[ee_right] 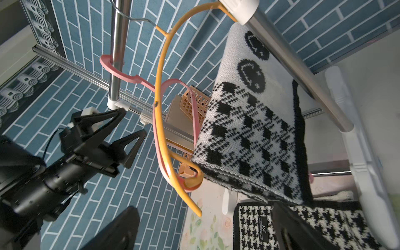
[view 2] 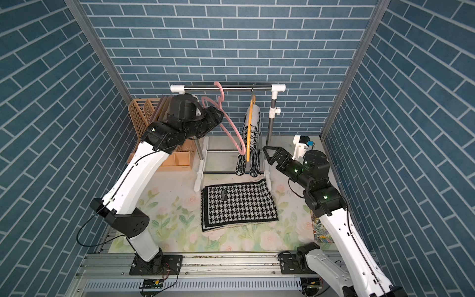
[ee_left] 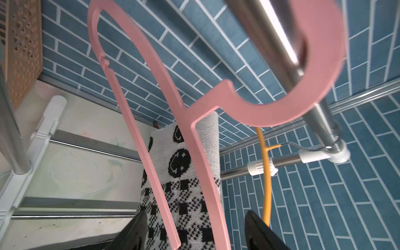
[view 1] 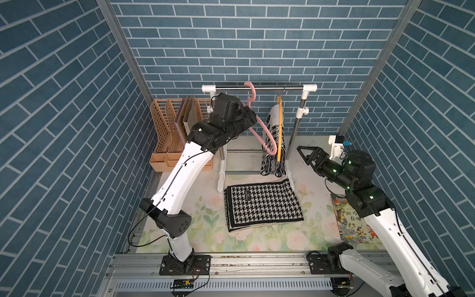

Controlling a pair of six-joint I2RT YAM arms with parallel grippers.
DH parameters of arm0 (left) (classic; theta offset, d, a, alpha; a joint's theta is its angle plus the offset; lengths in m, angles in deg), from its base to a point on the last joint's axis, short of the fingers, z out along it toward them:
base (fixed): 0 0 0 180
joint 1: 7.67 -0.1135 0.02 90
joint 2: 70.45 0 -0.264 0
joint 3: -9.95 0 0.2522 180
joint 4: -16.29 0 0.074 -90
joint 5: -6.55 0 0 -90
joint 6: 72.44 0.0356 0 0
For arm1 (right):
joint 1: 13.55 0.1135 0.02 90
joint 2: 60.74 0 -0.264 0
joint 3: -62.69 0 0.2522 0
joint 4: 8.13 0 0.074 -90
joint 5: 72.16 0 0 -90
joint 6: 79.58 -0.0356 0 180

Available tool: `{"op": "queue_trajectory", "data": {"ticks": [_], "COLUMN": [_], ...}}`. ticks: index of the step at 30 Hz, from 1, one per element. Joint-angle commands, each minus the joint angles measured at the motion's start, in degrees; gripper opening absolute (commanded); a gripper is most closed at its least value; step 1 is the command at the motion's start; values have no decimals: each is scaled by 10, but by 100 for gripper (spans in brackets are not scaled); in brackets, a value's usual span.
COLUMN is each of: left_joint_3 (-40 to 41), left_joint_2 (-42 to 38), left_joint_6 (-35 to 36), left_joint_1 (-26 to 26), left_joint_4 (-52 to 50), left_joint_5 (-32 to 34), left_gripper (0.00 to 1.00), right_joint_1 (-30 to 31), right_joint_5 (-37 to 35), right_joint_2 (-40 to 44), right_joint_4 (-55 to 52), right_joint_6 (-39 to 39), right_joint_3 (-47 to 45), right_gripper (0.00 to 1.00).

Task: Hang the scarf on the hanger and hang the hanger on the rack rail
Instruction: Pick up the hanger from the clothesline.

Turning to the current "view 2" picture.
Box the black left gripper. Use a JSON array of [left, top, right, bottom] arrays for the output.
[[179, 104, 224, 141]]

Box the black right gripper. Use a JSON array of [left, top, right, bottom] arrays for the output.
[[265, 145, 312, 191]]

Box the pink plastic hanger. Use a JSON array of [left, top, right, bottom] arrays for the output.
[[201, 81, 246, 155]]

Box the smiley face knit scarf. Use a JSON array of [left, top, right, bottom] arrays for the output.
[[235, 105, 261, 178]]

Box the orange plastic hanger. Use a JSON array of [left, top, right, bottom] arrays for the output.
[[246, 88, 256, 162]]

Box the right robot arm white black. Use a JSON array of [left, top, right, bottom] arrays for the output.
[[263, 146, 407, 297]]

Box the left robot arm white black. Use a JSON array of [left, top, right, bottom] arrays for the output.
[[90, 94, 225, 262]]

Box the houndstooth black white scarf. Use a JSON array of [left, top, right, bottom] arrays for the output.
[[200, 179, 278, 232]]

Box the white and steel clothes rack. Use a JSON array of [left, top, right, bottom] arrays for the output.
[[169, 83, 287, 193]]

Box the peach plastic desk organizer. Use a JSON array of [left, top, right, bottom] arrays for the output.
[[127, 95, 196, 172]]

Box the colourful children's picture book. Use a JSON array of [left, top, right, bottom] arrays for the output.
[[311, 213, 334, 243]]

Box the floral table mat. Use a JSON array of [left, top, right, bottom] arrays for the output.
[[137, 156, 336, 253]]

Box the green circuit board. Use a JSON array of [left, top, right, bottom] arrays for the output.
[[139, 279, 164, 291]]

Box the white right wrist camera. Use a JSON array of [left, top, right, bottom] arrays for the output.
[[293, 135, 313, 160]]

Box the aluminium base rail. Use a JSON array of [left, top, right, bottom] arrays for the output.
[[66, 252, 347, 297]]

